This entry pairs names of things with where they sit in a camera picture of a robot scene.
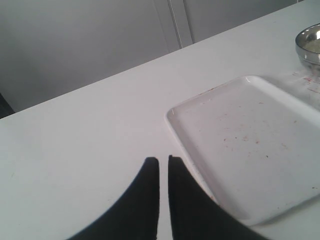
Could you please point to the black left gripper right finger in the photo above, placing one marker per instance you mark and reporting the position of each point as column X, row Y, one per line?
column 194, row 215

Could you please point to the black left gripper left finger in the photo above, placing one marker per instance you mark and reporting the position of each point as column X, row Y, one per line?
column 135, row 215

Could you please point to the steel bowl of rice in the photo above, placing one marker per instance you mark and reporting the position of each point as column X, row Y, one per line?
column 307, row 47

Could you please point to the white rectangular plastic tray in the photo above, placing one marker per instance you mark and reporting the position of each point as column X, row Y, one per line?
column 253, row 147

